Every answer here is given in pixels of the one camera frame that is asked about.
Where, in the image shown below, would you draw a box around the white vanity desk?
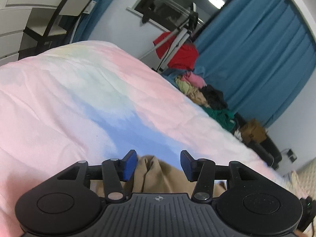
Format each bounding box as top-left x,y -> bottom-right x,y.
1,0 -> 62,65

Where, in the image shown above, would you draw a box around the green garment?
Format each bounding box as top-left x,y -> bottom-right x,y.
202,107 -> 237,133

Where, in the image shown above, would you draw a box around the pastel rainbow bed cover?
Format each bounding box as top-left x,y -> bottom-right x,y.
1,41 -> 297,236

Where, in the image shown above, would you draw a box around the tan hoodie with white print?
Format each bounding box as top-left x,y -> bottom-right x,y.
88,154 -> 228,198

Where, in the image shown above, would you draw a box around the blue curtain left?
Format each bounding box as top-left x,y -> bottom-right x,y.
59,0 -> 126,44

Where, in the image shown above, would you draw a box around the brown paper bag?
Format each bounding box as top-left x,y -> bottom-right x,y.
240,119 -> 267,143

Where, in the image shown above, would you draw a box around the blue curtain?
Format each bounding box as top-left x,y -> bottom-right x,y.
194,0 -> 315,126
59,0 -> 126,44

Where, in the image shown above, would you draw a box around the red garment on tripod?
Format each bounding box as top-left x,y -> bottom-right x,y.
155,36 -> 199,71

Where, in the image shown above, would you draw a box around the black garment pile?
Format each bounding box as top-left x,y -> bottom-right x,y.
199,85 -> 228,110

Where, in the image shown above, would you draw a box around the pink garment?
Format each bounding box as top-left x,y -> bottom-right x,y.
181,72 -> 207,89

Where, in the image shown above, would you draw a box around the beige garment in pile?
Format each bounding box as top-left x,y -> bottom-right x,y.
175,76 -> 210,108

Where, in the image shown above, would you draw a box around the black and beige chair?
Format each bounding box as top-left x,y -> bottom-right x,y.
24,0 -> 92,55

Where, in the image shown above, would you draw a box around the quilted beige headboard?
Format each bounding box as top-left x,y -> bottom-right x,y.
284,159 -> 316,199

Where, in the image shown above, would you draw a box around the blue curtain right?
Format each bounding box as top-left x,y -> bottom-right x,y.
194,0 -> 315,126

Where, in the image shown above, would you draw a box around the silver tripod with phone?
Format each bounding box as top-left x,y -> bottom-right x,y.
138,2 -> 199,74

